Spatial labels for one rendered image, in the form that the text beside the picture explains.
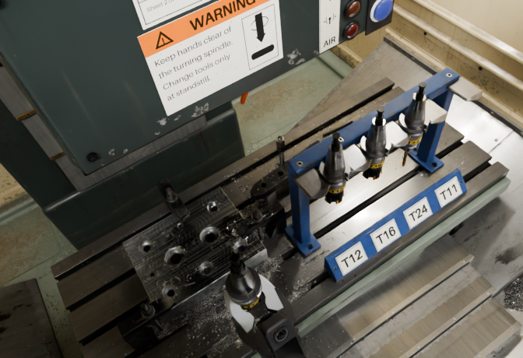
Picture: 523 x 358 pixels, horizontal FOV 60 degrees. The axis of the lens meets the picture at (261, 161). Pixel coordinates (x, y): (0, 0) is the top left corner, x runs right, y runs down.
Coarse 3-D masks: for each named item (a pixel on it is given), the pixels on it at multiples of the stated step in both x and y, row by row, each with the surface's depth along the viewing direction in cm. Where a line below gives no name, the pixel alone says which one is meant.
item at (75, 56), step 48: (0, 0) 33; (48, 0) 35; (96, 0) 37; (288, 0) 49; (0, 48) 36; (48, 48) 38; (96, 48) 40; (288, 48) 54; (48, 96) 41; (96, 96) 43; (144, 96) 47; (96, 144) 47; (144, 144) 51
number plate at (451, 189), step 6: (450, 180) 120; (456, 180) 121; (444, 186) 120; (450, 186) 120; (456, 186) 121; (438, 192) 119; (444, 192) 120; (450, 192) 120; (456, 192) 121; (438, 198) 119; (444, 198) 120; (450, 198) 120; (444, 204) 120
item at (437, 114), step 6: (426, 102) 103; (432, 102) 103; (426, 108) 102; (432, 108) 102; (438, 108) 102; (432, 114) 101; (438, 114) 100; (444, 114) 100; (432, 120) 100; (438, 120) 100; (444, 120) 100
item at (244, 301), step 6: (252, 270) 81; (228, 276) 81; (258, 276) 81; (228, 282) 81; (258, 282) 80; (228, 288) 80; (258, 288) 79; (228, 294) 80; (234, 294) 79; (252, 294) 80; (258, 294) 80; (234, 300) 80; (240, 300) 78; (246, 300) 78
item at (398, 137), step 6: (390, 120) 101; (390, 126) 100; (396, 126) 100; (390, 132) 99; (396, 132) 98; (402, 132) 98; (408, 132) 98; (390, 138) 98; (396, 138) 98; (402, 138) 97; (408, 138) 97; (396, 144) 96; (402, 144) 96
